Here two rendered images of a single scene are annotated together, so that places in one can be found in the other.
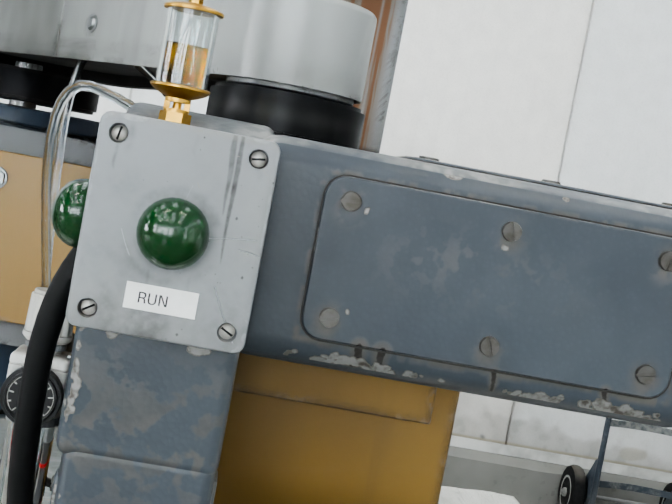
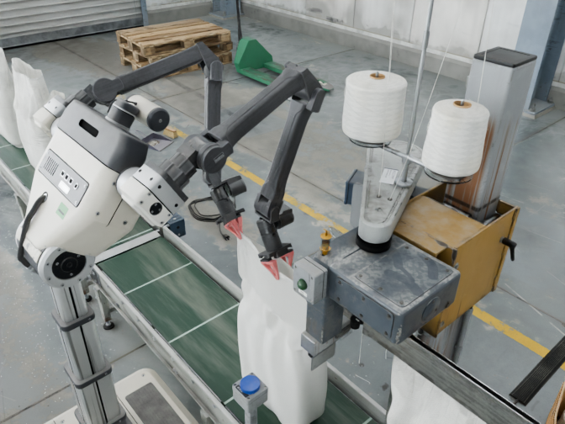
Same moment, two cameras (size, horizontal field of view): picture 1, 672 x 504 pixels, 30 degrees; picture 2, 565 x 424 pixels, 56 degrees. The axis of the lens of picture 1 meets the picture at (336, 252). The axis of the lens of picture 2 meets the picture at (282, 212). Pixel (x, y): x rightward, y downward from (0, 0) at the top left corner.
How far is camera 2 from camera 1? 1.10 m
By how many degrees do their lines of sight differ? 58
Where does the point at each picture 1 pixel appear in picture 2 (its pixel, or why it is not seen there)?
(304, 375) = not seen: hidden behind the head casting
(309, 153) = (335, 271)
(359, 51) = (378, 235)
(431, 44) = not seen: outside the picture
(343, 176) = (338, 278)
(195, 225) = (302, 286)
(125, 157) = (297, 270)
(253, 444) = not seen: hidden behind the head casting
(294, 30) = (363, 230)
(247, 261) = (312, 292)
